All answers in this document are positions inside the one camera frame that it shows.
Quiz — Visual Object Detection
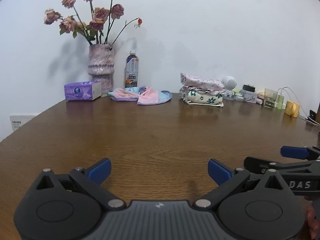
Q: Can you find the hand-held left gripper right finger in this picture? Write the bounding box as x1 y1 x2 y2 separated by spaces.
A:
194 158 288 209

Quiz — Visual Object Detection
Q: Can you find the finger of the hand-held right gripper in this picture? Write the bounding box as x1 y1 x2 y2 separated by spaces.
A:
280 146 320 161
244 156 320 175

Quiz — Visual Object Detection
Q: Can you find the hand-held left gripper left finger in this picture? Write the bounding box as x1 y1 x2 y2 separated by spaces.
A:
31 158 126 211

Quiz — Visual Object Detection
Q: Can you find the pink blue mesh vest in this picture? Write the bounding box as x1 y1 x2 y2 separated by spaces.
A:
108 86 173 105

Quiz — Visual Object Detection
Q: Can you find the person's right hand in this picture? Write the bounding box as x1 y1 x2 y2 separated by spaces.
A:
304 195 320 239

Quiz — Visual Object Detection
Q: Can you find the yellow mug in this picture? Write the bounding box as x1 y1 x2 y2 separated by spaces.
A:
285 100 300 118

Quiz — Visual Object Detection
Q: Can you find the glass candle jar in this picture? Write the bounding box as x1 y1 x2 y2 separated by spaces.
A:
263 88 278 109

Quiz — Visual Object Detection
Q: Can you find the grey tin box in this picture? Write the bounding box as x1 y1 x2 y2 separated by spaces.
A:
241 89 259 103

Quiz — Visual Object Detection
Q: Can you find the purple frilled folded cloth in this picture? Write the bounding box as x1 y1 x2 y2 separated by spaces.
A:
179 85 225 96

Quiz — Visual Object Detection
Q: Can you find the purple tissue pack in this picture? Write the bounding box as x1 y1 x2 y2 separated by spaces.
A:
64 81 102 102

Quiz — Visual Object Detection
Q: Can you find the pink floral folded cloth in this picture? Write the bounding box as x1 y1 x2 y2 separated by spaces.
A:
180 72 225 92

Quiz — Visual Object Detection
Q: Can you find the tea bottle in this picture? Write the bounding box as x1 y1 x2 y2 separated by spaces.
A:
125 50 139 89

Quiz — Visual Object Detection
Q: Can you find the purple textured vase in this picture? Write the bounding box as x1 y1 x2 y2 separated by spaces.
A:
87 44 116 93

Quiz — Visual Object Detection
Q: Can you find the dried rose bouquet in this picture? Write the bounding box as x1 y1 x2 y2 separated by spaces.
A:
44 0 143 46

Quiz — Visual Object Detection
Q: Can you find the white cable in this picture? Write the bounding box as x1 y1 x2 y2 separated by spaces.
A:
277 87 309 120

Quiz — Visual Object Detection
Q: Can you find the white wall socket panel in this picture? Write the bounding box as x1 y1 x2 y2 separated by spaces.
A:
9 114 38 132

